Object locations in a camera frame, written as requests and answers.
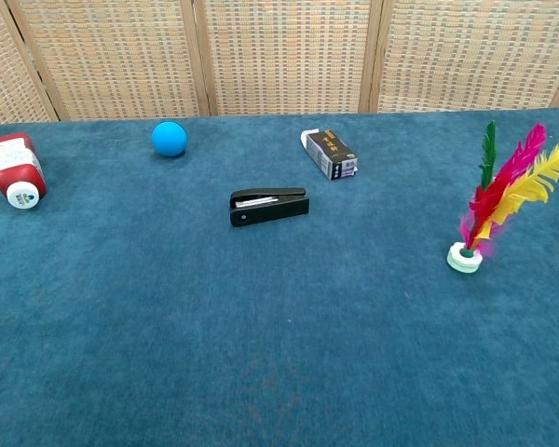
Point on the colourful feather shuttlecock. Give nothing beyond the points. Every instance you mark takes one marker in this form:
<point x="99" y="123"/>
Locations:
<point x="464" y="261"/>

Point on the black stapler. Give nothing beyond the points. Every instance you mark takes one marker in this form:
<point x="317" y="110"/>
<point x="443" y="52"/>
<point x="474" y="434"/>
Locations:
<point x="270" y="210"/>

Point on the small dark carton box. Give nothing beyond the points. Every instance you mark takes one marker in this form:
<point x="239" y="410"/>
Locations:
<point x="328" y="151"/>

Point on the blue felt table cover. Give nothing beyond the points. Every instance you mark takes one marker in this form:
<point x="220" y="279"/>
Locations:
<point x="279" y="326"/>

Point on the blue ball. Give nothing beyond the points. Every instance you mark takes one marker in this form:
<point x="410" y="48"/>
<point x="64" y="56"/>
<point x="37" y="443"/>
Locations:
<point x="169" y="139"/>

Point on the woven folding screen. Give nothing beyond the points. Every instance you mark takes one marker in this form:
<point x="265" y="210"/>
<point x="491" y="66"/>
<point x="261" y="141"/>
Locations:
<point x="284" y="56"/>

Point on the red bottle white cap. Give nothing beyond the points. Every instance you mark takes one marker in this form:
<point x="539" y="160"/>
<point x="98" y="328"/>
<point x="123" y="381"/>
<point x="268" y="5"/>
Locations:
<point x="18" y="174"/>

